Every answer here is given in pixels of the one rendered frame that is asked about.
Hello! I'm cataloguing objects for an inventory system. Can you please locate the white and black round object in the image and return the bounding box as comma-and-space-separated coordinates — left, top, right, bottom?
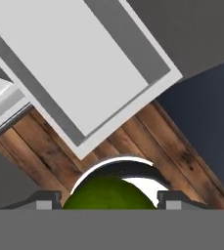
69, 154, 170, 210

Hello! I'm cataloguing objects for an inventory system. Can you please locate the white freezer drawer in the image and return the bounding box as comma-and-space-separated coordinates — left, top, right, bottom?
0, 0, 184, 161

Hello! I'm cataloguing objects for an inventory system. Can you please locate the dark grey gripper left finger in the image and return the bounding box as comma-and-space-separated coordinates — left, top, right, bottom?
0, 189, 63, 210

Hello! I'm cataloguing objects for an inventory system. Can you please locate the green lime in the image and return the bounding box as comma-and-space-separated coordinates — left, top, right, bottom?
62, 175, 157, 210

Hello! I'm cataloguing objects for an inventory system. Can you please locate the white fridge door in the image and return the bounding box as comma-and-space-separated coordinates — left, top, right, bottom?
0, 72, 33, 142

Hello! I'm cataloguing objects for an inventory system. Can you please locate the dark blue cupboard front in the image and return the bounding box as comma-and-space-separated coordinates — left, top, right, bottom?
156, 57, 224, 209

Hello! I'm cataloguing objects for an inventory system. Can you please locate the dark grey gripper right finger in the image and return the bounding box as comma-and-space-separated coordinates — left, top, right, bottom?
157, 189, 213, 210

